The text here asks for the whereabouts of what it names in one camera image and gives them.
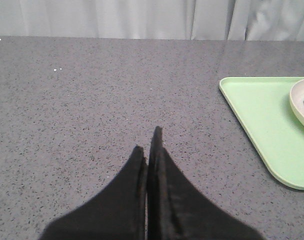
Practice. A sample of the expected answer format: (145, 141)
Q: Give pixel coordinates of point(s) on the light green serving tray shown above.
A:
(262, 106)

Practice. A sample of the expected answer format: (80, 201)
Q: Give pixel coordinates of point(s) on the beige round plate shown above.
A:
(296, 100)

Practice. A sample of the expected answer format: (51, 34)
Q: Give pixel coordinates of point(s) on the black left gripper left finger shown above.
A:
(116, 213)

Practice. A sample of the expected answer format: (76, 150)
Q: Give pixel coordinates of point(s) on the grey pleated curtain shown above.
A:
(235, 20)

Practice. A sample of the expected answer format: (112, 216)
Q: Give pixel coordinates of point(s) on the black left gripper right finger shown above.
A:
(178, 211)

